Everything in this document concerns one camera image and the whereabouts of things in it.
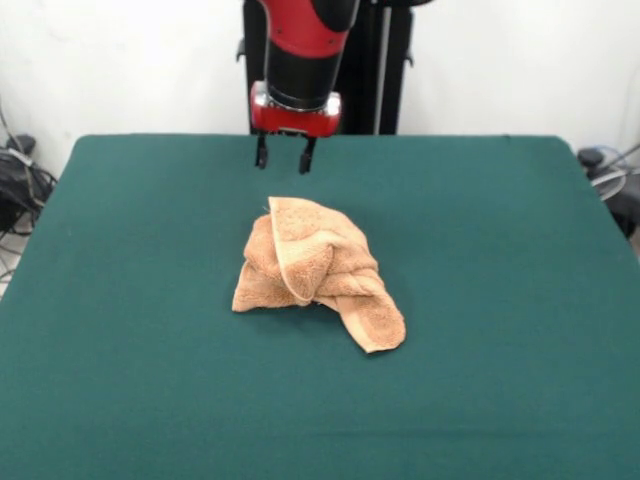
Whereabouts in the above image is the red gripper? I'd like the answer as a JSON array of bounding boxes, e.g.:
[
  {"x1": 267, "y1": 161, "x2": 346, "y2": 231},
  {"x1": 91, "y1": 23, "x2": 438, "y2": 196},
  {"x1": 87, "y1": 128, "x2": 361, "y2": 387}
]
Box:
[{"x1": 249, "y1": 81, "x2": 344, "y2": 175}]

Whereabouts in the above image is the orange terry towel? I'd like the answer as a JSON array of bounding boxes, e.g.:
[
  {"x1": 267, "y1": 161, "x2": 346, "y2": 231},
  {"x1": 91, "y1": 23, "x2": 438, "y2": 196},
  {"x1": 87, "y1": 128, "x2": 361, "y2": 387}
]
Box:
[{"x1": 231, "y1": 195, "x2": 407, "y2": 355}]

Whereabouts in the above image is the dark green table cloth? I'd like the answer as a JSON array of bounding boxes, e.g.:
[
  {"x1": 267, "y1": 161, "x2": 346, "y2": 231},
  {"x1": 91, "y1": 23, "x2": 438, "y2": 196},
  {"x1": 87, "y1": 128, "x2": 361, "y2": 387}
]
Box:
[{"x1": 0, "y1": 133, "x2": 640, "y2": 480}]

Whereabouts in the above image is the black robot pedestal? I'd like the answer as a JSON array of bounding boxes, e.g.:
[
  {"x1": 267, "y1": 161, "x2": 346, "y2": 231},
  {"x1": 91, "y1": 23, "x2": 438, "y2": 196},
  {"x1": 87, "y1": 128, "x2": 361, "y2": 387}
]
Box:
[{"x1": 235, "y1": 0, "x2": 416, "y2": 136}]

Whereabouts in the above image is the black cable tangle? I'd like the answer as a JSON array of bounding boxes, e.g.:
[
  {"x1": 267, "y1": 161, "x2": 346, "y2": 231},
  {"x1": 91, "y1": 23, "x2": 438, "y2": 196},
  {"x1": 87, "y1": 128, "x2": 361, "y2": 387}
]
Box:
[{"x1": 0, "y1": 99, "x2": 59, "y2": 296}]

